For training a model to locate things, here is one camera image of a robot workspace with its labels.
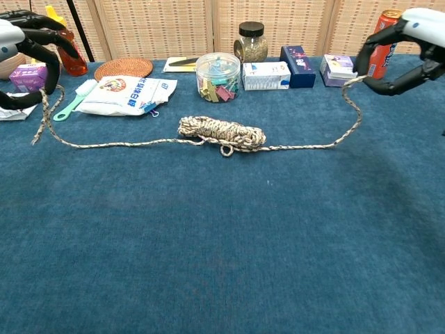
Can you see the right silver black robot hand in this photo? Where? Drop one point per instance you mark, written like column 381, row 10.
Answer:
column 427, row 28

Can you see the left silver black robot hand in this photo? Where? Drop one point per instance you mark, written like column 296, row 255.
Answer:
column 34, row 38

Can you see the beige bowl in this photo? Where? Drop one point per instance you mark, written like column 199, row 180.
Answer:
column 8, row 69

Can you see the small purple box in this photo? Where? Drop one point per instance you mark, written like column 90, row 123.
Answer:
column 26, row 78

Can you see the black stand pole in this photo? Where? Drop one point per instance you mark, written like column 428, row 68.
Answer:
column 80, row 29

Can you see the honey bottle with yellow cap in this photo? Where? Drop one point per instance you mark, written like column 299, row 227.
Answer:
column 76, row 66

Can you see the red drink can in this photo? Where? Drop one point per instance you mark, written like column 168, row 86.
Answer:
column 380, row 61

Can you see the mint green brush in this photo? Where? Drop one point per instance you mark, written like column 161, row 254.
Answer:
column 74, row 102

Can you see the white crumpled snack wrapper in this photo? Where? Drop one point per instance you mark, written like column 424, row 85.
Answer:
column 10, row 113

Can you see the round woven rattan coaster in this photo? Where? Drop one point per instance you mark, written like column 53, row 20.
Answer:
column 123, row 67

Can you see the lilac and white box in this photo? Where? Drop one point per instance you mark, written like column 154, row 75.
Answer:
column 339, row 71

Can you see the white sugar bag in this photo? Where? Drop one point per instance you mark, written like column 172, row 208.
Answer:
column 121, row 95

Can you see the bamboo folding screen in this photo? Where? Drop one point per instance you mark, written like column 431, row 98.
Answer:
column 156, row 28

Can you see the blue binder clip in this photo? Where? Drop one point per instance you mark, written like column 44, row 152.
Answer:
column 149, row 107

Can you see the tall dark blue box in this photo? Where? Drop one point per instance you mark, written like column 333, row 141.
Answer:
column 299, row 67

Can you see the razor in yellow card pack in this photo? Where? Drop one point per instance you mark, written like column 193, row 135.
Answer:
column 177, row 66

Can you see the white and blue box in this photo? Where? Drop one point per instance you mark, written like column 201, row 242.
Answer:
column 266, row 77

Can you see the glass jar with black lid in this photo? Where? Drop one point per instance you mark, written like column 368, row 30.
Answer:
column 252, row 47

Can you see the clear tub of coloured clips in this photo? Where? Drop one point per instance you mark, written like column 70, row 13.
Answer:
column 218, row 80

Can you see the blue carpet table cover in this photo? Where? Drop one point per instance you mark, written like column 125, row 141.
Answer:
column 208, row 261

